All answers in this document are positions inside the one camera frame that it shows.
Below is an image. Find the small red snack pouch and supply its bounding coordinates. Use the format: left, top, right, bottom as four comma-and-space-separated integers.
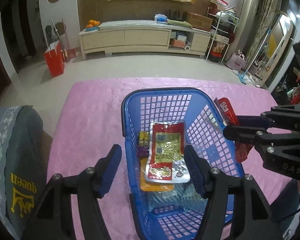
213, 97, 254, 163

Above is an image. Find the blue striped clear snack bag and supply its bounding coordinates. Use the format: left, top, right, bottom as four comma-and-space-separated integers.
147, 182, 207, 212

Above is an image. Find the red yellow snack pouch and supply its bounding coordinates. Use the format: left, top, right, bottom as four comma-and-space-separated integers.
145, 121, 190, 184

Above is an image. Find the yellow orange snack pouch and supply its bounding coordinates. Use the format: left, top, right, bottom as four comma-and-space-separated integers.
140, 158, 174, 192

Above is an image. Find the purple yellow snack bag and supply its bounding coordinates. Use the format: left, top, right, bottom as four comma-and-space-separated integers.
136, 131, 149, 158

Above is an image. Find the grey queen print cushion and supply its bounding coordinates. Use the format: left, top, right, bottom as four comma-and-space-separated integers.
0, 106, 46, 239

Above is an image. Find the pink gift bag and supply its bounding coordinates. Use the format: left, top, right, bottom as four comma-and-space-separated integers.
226, 52, 247, 70

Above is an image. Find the blue plastic basket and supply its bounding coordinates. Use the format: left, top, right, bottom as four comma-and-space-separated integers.
121, 88, 243, 239

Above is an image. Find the standing arched mirror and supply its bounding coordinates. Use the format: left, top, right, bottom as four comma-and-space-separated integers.
259, 11, 294, 87

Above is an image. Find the pink quilted table cover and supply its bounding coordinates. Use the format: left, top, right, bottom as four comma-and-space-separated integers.
47, 77, 291, 239

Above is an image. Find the white metal shelf rack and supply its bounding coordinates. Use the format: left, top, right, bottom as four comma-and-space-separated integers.
206, 2, 239, 63

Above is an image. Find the silver standing air conditioner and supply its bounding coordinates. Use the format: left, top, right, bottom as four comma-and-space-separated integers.
225, 0, 260, 60

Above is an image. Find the brown cardboard box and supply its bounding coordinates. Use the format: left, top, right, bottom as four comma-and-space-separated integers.
186, 12, 213, 31

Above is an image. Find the green folded towel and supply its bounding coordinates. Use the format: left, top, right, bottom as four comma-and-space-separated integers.
167, 19, 192, 28

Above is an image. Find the blue tissue pack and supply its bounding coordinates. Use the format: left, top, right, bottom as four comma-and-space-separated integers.
154, 14, 168, 23

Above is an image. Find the red paper bag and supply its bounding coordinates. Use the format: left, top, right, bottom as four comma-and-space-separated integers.
44, 41, 65, 77

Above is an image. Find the cream tv cabinet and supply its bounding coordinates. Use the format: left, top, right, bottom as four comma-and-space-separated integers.
78, 20, 211, 57

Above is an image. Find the bowl of oranges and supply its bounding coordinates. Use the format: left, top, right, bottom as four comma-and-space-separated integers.
85, 20, 101, 31

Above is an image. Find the blue handled mop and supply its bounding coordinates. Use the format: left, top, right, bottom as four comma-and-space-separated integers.
238, 27, 271, 85

